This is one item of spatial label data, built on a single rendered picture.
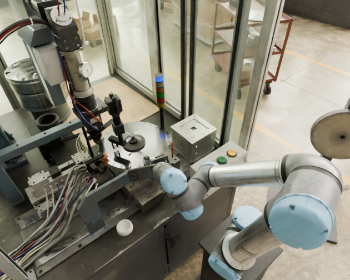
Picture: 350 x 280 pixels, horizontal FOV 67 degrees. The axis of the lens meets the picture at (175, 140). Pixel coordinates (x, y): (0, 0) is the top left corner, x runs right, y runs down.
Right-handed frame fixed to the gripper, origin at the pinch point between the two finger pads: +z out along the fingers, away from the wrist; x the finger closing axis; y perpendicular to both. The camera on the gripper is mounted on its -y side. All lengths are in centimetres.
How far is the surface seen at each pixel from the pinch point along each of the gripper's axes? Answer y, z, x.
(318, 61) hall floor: 316, 196, 14
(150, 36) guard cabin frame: 31, 48, 60
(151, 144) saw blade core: 8.0, 13.9, 4.4
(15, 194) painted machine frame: -58, 29, -2
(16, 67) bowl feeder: -46, 75, 61
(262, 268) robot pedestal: 29, -28, -48
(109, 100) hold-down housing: -7.3, -3.9, 28.8
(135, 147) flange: 0.0, 13.4, 5.3
